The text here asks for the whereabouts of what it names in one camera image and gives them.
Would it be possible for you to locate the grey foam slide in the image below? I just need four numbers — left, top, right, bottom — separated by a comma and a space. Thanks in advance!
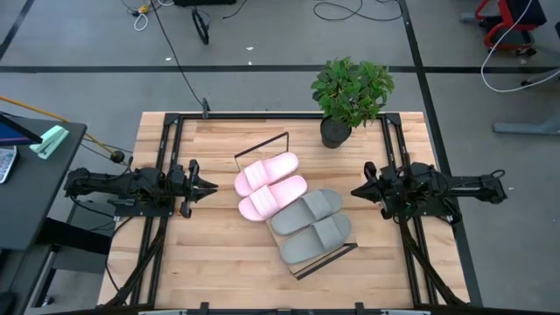
278, 213, 353, 265
269, 187, 345, 237

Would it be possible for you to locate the pink foam slide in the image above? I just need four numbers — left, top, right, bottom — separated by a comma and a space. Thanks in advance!
234, 151, 300, 198
237, 174, 309, 222

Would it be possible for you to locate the grey keyboard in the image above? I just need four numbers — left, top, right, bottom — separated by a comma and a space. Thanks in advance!
0, 144, 18, 185

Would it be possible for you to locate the long black floor cable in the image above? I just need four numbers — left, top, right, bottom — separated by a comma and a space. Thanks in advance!
150, 0, 207, 110

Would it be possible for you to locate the black side desk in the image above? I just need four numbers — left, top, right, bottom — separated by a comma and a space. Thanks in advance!
0, 114, 113, 315

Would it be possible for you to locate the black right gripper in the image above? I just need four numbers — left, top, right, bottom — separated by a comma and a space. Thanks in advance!
350, 160, 397, 221

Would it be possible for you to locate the yellow floor cable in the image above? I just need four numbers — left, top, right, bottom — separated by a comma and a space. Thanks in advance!
0, 94, 114, 154

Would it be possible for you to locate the red and black cart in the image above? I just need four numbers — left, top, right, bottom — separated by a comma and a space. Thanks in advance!
473, 0, 548, 57

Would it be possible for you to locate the mint green stapler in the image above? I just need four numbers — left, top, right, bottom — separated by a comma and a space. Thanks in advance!
29, 124, 70, 160

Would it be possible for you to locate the black looped floor cable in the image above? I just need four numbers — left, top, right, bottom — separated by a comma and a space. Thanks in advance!
311, 0, 403, 23

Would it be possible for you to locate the small white coiled cable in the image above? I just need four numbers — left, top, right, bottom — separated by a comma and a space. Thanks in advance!
132, 11, 150, 32

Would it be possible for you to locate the black metal table frame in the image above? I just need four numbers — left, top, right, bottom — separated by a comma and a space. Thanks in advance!
104, 98, 470, 315

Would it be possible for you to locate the white floor cable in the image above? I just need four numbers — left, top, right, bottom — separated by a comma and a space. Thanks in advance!
479, 0, 560, 94

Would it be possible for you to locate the wooden shelf with black frame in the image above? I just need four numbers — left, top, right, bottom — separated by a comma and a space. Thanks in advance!
233, 131, 360, 281

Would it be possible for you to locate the green plant in black pot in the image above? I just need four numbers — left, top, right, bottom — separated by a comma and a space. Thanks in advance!
310, 55, 396, 150

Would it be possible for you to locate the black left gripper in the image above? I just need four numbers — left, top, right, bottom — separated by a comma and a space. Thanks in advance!
179, 158, 220, 220

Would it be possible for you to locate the black box on floor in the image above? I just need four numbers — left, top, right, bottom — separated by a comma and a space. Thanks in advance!
172, 0, 238, 7

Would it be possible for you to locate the grey desk foot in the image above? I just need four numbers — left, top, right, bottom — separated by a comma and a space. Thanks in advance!
493, 66, 560, 137

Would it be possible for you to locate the dark laptop with blue screen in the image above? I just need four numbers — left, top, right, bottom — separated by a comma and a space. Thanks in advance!
0, 110, 44, 148

